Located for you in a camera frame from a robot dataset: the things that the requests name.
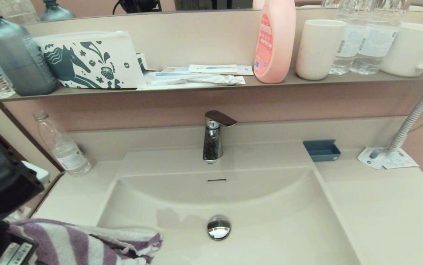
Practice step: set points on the purple white striped towel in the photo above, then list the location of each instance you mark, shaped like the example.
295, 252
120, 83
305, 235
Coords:
79, 244

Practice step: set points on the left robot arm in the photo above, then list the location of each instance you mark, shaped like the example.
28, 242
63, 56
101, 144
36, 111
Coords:
2, 180

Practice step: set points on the beige rectangular sink basin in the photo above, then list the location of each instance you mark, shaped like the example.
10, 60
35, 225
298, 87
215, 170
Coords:
270, 221

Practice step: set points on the pack of small water bottles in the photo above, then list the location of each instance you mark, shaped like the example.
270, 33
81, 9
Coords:
18, 213

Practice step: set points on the capless clear plastic bottle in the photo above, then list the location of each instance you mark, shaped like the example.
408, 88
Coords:
66, 154

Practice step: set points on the grey bottle with teal cap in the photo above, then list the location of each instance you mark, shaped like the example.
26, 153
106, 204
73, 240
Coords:
14, 59

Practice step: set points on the white pouch with blue horse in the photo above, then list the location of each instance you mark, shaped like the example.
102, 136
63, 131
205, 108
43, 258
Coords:
86, 62

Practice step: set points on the chrome drain stopper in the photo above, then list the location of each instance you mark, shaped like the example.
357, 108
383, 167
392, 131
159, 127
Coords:
219, 227

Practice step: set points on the small white blue printed packet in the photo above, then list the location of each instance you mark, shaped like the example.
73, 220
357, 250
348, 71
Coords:
143, 62

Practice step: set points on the flat white toiletry packet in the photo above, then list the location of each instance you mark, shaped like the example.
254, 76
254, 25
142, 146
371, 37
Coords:
182, 86

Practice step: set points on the crumpled white toiletry packet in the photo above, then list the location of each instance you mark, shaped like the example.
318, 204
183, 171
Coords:
196, 78

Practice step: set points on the small beige toiletry packet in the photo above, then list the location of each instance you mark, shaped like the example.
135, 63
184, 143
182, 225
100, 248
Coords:
213, 68

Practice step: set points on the blue soap tray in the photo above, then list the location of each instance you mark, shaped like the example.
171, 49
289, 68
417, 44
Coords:
322, 151

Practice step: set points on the pink lotion bottle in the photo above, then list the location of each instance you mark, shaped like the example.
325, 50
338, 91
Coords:
276, 48

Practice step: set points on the white printed paper leaflet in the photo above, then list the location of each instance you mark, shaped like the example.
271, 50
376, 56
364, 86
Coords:
402, 160

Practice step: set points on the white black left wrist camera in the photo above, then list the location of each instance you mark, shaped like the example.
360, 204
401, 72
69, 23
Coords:
38, 173

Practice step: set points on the wall mirror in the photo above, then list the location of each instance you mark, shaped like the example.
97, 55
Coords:
86, 7

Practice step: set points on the brown wall shelf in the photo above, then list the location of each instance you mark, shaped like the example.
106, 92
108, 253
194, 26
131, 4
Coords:
362, 78

